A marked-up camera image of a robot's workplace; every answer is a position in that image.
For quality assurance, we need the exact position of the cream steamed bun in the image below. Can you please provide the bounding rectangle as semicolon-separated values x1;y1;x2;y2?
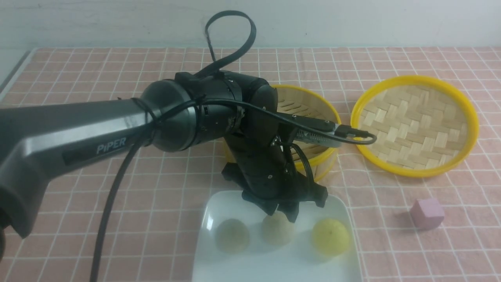
261;211;295;246

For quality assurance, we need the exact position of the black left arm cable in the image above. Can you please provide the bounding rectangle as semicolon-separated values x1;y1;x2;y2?
90;11;377;282

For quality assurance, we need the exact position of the pink cube block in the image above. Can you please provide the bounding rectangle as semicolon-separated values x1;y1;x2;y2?
409;198;445;230

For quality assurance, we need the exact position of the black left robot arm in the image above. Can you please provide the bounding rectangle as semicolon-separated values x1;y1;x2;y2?
1;70;340;256

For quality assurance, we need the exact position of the pink checkered tablecloth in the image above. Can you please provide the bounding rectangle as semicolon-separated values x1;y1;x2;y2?
1;47;501;282

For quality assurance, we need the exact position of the beige steamed bun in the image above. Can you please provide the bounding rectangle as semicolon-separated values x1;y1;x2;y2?
215;219;250;255

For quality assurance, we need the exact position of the white square plate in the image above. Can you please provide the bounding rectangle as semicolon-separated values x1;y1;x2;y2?
192;190;364;282

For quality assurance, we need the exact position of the yellow-rimmed woven steamer lid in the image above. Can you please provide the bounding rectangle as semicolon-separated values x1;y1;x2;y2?
350;75;479;178

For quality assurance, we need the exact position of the yellow-rimmed bamboo steamer basket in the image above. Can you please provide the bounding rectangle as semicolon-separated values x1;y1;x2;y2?
273;85;341;182

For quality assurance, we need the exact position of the yellow steamed bun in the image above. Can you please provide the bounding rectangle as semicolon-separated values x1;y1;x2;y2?
311;218;352;257

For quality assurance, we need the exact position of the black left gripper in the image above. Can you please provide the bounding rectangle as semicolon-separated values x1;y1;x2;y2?
222;133;328;223

